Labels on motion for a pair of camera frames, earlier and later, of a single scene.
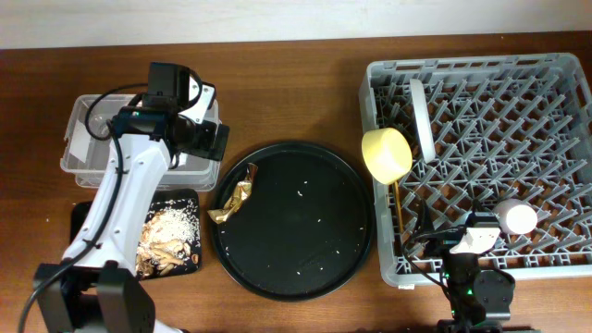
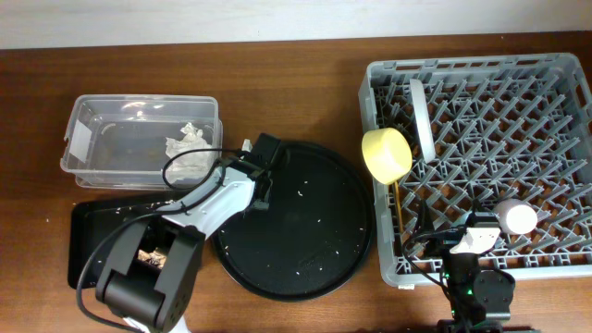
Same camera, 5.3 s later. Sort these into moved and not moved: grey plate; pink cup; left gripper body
Moved: left gripper body
Not moved: grey plate; pink cup
